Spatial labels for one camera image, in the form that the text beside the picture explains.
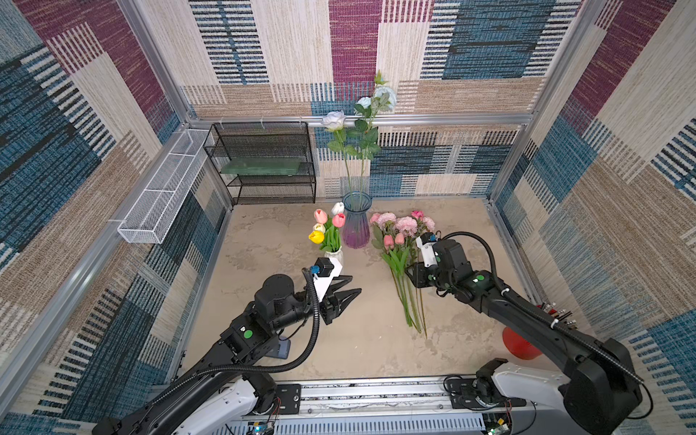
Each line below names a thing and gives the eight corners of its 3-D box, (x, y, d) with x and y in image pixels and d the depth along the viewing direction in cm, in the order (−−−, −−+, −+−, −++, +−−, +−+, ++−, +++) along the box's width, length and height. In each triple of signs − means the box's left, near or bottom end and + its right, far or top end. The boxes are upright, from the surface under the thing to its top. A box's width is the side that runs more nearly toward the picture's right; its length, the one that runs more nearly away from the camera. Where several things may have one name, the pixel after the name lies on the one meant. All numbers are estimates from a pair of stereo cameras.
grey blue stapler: (268, 359, 82) (265, 356, 79) (271, 342, 85) (269, 338, 82) (288, 359, 82) (286, 356, 79) (290, 342, 85) (288, 338, 82)
